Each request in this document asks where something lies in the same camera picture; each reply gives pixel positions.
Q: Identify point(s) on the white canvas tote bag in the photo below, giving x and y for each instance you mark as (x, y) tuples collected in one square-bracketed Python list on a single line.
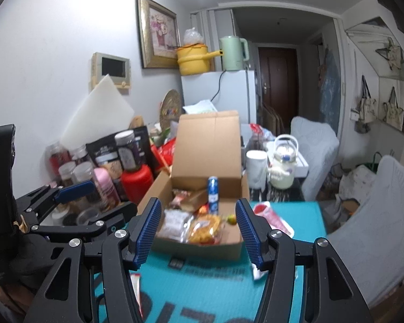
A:
[(394, 112), (367, 106)]

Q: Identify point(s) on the white floral bag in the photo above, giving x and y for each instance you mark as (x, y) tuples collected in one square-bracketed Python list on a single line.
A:
[(358, 183)]

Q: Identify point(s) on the blue candy tube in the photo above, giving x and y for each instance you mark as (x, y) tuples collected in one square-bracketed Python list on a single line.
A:
[(213, 195)]

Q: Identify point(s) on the white paper sheet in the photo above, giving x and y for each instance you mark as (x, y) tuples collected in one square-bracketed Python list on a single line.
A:
[(200, 107)]

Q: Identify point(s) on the white cartoon water bottle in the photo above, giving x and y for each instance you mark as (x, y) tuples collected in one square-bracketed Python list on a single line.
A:
[(284, 171)]

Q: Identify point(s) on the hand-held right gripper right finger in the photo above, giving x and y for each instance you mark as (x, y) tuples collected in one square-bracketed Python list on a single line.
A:
[(250, 234)]

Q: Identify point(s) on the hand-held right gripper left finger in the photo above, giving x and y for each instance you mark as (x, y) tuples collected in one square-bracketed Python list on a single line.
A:
[(148, 234)]

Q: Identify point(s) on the green electric kettle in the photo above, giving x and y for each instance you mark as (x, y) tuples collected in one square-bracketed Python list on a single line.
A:
[(231, 53)]

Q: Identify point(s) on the black pouch with beige label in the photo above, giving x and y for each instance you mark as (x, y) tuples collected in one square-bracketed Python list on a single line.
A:
[(104, 156)]

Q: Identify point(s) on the white paper roll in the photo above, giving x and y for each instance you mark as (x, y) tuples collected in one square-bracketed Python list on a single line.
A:
[(256, 168)]

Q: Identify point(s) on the red gift box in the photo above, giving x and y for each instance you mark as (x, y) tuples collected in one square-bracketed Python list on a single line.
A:
[(165, 153)]

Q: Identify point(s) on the white foam board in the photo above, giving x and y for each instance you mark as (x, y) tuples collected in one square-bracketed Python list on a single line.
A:
[(97, 114)]

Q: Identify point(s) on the waffle cookie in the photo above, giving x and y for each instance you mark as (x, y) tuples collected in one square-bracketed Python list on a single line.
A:
[(205, 228)]

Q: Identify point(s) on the small grey covered chair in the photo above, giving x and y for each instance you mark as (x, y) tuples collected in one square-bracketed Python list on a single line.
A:
[(318, 154)]

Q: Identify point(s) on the brown cardboard box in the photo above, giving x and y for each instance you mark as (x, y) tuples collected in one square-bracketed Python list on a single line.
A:
[(205, 141)]

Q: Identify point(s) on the red plastic container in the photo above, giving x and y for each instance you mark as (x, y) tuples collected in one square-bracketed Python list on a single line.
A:
[(136, 183)]

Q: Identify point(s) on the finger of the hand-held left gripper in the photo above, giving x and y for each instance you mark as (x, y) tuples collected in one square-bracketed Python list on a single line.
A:
[(75, 190), (121, 213)]

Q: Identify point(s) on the pink bottle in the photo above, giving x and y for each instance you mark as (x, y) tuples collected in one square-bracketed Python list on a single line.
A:
[(104, 185)]

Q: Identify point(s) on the yellow pot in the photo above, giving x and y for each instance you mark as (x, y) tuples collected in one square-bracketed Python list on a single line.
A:
[(192, 60)]

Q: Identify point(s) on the large grey covered chair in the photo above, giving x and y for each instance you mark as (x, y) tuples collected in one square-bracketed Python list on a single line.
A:
[(383, 225)]

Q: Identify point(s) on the framed flower picture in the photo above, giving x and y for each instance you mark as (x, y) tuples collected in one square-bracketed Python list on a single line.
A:
[(160, 33)]

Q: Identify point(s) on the clear plastic bag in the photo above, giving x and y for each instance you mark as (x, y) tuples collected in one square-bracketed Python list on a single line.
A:
[(192, 37)]

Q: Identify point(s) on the teal bubble mat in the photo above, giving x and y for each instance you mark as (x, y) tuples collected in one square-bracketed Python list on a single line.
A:
[(205, 292)]

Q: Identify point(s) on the white mini fridge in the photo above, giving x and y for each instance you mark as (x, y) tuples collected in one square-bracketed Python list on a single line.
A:
[(235, 91)]

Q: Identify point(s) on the round woven tray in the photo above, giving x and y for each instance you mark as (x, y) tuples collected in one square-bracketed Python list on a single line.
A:
[(171, 107)]

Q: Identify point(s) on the cluster of clear plastic jars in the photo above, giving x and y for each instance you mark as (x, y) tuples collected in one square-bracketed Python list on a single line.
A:
[(82, 175)]

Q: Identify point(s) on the red white snack packet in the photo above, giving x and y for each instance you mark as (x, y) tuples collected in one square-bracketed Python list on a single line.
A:
[(135, 289)]

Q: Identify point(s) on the pink cone-shaped packet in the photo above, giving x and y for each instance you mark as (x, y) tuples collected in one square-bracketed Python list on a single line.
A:
[(272, 218)]

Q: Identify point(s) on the blue plastic-wrapped panel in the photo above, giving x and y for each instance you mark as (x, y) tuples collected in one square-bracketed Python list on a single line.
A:
[(330, 87)]

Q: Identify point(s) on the star wall decoration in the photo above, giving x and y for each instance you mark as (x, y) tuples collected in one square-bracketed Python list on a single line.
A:
[(392, 55)]

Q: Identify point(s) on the black white patterned cloth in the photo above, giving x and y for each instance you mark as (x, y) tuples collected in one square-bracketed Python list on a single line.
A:
[(276, 193)]

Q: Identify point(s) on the red printed plastic bag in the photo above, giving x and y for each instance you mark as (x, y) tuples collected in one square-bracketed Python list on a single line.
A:
[(259, 131)]

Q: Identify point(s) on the leaning brown boards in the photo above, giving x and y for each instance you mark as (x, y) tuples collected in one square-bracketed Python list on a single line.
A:
[(272, 119)]

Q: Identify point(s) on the beige wall intercom panel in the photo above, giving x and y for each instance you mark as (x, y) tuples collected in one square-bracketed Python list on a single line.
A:
[(112, 67)]

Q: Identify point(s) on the dark brown door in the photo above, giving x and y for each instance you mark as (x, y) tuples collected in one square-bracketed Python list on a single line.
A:
[(277, 84)]

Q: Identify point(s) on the white snack pouch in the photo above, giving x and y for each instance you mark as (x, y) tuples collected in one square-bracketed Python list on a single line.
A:
[(175, 223)]

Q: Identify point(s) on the green round fruit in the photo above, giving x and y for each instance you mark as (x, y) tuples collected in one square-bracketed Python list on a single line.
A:
[(231, 219)]

